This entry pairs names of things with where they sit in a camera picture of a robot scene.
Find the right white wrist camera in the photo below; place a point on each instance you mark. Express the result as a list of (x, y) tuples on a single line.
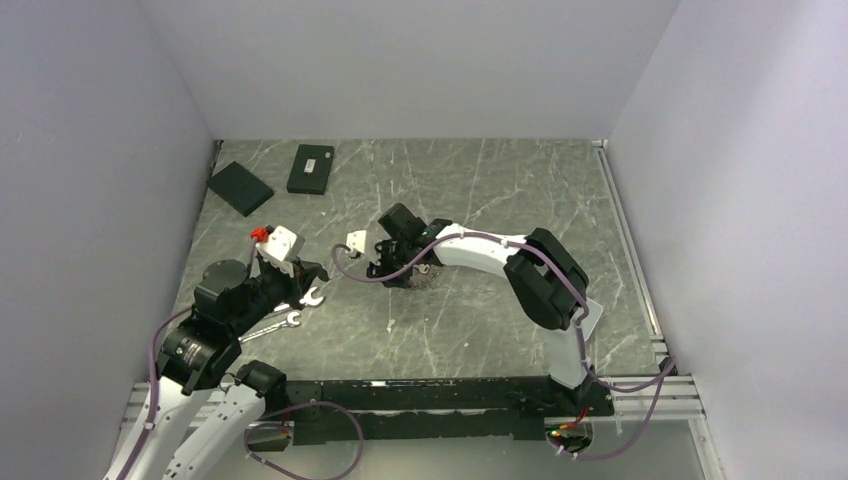
[(358, 244)]

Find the aluminium frame rail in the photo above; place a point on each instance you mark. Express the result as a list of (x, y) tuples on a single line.
[(679, 401)]

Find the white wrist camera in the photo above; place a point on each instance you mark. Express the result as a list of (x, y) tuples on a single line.
[(279, 246), (358, 244)]

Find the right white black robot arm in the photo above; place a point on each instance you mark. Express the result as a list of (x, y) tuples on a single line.
[(548, 283)]

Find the large chrome combination wrench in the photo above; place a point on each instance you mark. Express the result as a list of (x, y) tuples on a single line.
[(311, 298)]

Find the black perforated box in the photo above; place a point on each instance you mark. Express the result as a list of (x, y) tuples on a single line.
[(240, 188)]

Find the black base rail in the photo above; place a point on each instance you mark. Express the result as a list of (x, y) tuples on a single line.
[(521, 408)]

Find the black flat box with label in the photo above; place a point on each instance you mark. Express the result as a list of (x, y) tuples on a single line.
[(311, 169)]

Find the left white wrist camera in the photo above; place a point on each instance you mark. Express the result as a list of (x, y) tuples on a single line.
[(279, 246)]

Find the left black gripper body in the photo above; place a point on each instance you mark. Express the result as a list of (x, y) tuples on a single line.
[(281, 286)]

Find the small chrome combination wrench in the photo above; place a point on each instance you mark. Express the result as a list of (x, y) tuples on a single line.
[(272, 328)]

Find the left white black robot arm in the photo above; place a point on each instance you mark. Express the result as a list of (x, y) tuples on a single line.
[(188, 363)]

